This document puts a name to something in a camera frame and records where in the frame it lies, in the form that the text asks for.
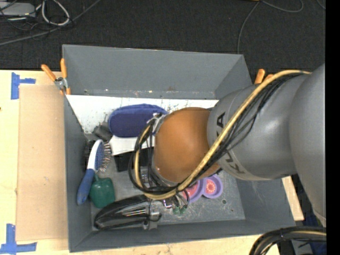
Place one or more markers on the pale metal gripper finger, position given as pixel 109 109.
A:
pixel 150 225
pixel 154 216

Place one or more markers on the black glossy curved case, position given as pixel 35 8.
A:
pixel 117 211

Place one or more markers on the purple and pink butterfly plate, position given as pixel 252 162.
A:
pixel 211 187

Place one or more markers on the green toy pepper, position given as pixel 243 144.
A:
pixel 102 193

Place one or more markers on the white flat box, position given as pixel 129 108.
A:
pixel 125 145

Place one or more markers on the blue and white pet brush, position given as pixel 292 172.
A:
pixel 87 179

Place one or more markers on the dark blue padded cloth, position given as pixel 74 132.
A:
pixel 130 121

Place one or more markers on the dark grey small block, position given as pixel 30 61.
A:
pixel 102 133

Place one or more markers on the brown cardboard board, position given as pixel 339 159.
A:
pixel 40 155

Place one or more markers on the grey metal bin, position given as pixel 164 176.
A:
pixel 148 70

